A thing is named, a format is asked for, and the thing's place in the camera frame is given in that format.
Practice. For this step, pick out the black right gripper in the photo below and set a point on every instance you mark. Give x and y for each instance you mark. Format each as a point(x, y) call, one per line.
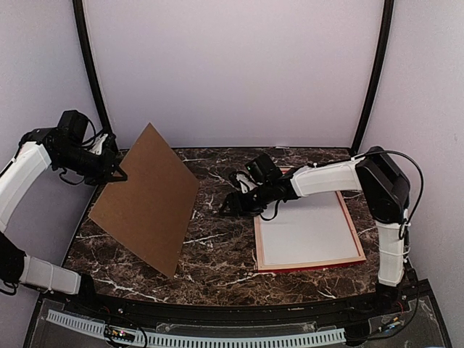
point(240, 207)

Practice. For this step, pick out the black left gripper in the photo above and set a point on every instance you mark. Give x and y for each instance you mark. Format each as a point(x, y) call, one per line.
point(107, 164)

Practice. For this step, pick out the brown cardboard backing board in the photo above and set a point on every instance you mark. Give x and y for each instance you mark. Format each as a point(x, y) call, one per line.
point(149, 213)

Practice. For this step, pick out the red wooden picture frame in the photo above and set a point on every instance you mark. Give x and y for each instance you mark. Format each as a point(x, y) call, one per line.
point(311, 266)

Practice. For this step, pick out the white backing sheet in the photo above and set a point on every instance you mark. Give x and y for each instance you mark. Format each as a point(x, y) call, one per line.
point(308, 235)

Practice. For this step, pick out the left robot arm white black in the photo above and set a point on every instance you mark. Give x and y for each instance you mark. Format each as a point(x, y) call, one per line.
point(39, 150)

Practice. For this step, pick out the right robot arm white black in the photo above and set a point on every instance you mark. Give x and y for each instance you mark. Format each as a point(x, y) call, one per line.
point(382, 182)

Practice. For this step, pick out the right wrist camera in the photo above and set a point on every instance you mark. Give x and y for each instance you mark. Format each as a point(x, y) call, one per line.
point(263, 170)

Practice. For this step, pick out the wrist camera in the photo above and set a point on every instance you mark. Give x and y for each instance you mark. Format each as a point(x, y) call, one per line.
point(74, 125)
point(263, 170)

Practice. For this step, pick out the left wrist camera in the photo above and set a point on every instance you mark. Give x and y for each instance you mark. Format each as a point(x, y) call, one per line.
point(74, 125)

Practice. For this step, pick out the white slotted cable duct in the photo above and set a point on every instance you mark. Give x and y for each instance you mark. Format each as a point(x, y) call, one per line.
point(136, 338)

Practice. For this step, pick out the black enclosure frame post left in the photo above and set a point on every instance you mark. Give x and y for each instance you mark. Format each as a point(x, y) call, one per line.
point(89, 64)

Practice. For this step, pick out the black enclosure frame post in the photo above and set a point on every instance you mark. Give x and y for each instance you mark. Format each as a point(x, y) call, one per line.
point(89, 64)
point(375, 76)

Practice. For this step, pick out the black front rail base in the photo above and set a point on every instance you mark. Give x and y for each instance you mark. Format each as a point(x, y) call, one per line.
point(412, 321)

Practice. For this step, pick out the black enclosure frame post right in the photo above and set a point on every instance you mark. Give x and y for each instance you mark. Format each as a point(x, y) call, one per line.
point(375, 76)

